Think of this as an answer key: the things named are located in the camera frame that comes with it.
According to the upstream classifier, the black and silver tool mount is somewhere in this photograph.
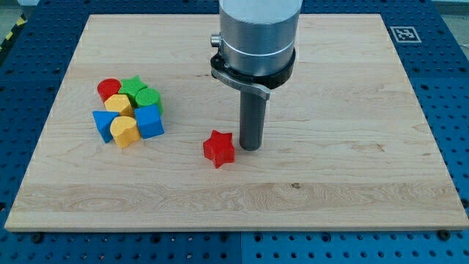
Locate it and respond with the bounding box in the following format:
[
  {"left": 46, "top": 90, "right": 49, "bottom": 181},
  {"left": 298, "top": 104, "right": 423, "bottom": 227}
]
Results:
[{"left": 210, "top": 48, "right": 296, "bottom": 100}]

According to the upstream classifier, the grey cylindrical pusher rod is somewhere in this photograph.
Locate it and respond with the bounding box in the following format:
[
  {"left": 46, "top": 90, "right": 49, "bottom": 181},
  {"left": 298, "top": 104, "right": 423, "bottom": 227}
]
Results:
[{"left": 239, "top": 92, "right": 267, "bottom": 151}]

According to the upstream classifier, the red star block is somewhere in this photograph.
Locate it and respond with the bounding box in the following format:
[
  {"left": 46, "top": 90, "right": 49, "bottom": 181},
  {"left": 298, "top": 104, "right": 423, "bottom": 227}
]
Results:
[{"left": 202, "top": 130, "right": 235, "bottom": 168}]

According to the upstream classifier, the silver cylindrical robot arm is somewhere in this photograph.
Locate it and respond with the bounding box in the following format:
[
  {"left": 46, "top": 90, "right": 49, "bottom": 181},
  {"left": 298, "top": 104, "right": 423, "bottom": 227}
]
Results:
[{"left": 210, "top": 0, "right": 303, "bottom": 151}]

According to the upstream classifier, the green star block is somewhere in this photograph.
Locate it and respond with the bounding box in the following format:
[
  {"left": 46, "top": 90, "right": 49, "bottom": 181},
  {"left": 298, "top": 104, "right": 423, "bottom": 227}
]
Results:
[{"left": 118, "top": 76, "right": 147, "bottom": 106}]

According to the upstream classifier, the blue triangle block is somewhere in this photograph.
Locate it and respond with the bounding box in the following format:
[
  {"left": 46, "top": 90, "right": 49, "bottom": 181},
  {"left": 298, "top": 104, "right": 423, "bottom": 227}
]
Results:
[{"left": 92, "top": 111, "right": 119, "bottom": 143}]

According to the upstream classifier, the light wooden board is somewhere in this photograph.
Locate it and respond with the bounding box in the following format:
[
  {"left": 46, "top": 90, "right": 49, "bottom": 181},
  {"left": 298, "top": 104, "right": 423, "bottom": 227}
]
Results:
[{"left": 5, "top": 15, "right": 468, "bottom": 232}]

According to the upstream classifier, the blue cube block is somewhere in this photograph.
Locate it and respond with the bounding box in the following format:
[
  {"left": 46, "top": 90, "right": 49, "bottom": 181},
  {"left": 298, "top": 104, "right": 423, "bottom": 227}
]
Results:
[{"left": 135, "top": 105, "right": 164, "bottom": 139}]

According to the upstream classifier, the green cylinder block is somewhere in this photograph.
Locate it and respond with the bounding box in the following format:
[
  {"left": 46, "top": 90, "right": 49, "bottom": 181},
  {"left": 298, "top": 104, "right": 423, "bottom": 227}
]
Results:
[{"left": 136, "top": 88, "right": 163, "bottom": 114}]

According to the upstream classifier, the yellow heart block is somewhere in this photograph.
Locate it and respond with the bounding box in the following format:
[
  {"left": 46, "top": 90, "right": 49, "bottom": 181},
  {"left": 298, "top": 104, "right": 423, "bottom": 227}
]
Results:
[{"left": 110, "top": 116, "right": 141, "bottom": 149}]

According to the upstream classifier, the yellow hexagon block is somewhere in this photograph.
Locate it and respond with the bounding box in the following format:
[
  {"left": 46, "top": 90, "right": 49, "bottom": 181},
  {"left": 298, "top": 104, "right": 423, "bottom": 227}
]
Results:
[{"left": 104, "top": 94, "right": 135, "bottom": 117}]

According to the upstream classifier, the red cylinder block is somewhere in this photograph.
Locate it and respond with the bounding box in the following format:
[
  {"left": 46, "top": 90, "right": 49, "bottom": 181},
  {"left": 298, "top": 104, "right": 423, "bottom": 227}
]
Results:
[{"left": 97, "top": 78, "right": 122, "bottom": 103}]

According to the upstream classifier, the white fiducial marker tag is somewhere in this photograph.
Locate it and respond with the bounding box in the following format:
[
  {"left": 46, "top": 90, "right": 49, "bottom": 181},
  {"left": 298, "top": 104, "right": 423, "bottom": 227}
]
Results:
[{"left": 390, "top": 26, "right": 421, "bottom": 43}]

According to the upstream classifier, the yellow black hazard tape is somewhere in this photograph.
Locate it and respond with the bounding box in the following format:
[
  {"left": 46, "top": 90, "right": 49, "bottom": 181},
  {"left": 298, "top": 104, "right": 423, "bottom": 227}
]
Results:
[{"left": 1, "top": 13, "right": 28, "bottom": 53}]

